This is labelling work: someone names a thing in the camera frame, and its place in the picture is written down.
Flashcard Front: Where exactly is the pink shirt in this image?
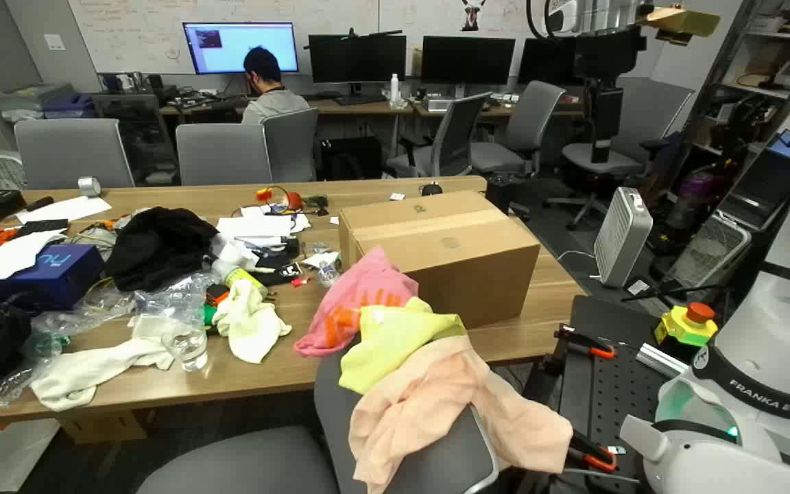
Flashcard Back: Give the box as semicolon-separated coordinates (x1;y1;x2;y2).
293;248;421;356

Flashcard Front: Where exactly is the yellow shirt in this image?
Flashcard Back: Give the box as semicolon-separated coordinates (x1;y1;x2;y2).
341;296;467;396

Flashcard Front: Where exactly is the peach shirt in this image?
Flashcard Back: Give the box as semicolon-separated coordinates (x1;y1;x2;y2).
349;337;573;494

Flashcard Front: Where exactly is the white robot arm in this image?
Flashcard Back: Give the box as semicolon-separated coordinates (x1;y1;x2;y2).
619;209;790;494

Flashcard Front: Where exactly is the large cardboard box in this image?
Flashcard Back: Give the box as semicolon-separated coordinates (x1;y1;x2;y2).
341;193;541;326

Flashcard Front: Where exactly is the grey swivel chair background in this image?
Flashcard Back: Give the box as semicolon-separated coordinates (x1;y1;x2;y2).
471;79;563;175

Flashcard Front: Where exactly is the grey chair near table middle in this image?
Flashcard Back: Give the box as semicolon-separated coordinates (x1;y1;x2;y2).
176;124;272;183

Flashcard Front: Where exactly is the grey chair table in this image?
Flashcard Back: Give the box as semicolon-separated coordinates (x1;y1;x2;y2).
13;119;135;189
176;124;272;183

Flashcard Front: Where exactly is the grey mesh office chair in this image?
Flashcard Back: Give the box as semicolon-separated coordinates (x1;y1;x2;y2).
137;356;503;494

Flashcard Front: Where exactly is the blue box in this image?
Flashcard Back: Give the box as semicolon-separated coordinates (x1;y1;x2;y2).
6;242;105;311

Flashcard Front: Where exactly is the grey chair near table left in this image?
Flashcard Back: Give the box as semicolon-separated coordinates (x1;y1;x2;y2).
13;119;135;189

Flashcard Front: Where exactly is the orange small toy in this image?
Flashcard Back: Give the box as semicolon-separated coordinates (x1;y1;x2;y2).
255;189;274;202

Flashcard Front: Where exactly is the seated person grey shirt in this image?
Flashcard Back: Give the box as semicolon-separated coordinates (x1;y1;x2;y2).
241;47;309;124

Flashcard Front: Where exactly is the dark monitor right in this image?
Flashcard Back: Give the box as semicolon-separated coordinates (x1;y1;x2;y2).
421;36;515;86

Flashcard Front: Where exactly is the dark monitor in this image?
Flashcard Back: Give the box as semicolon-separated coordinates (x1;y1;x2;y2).
421;36;515;86
309;36;405;83

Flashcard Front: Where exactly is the dark monitor middle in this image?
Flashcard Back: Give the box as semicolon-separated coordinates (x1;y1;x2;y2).
309;36;405;83

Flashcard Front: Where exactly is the white space heater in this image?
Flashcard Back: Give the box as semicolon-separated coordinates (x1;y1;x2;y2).
592;186;652;289

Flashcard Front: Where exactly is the black clothing pile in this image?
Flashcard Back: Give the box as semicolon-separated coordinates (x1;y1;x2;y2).
105;207;218;290

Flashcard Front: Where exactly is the white cloth on table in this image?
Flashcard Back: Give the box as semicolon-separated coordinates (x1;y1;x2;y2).
31;341;174;412

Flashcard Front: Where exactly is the lit computer monitor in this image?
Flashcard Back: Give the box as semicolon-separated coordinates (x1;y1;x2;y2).
182;21;300;73

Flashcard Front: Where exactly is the red yellow emergency stop button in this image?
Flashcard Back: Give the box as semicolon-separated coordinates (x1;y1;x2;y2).
652;303;720;345

